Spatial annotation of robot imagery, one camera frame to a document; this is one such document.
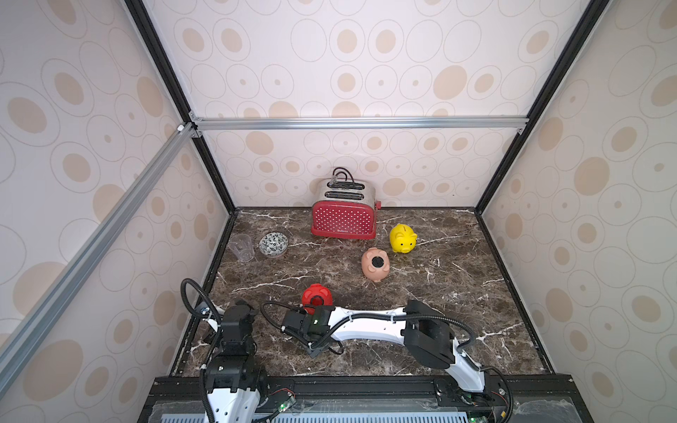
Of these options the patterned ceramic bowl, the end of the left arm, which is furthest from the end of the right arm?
the patterned ceramic bowl

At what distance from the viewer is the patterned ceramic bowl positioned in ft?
3.44

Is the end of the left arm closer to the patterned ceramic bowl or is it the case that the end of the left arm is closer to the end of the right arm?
the end of the right arm
